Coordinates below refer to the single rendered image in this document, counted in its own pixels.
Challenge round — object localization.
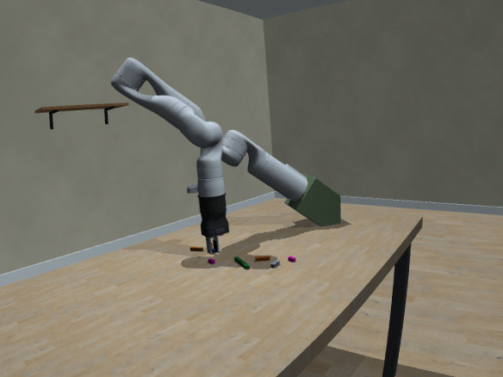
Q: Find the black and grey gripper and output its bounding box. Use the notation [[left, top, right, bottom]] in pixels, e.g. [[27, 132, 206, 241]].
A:
[[187, 176, 229, 254]]

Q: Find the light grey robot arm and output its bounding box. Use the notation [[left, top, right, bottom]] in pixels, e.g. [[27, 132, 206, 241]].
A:
[[111, 58, 307, 201]]

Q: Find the green rod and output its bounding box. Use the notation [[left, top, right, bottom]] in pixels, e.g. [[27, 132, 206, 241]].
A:
[[234, 256, 250, 269]]

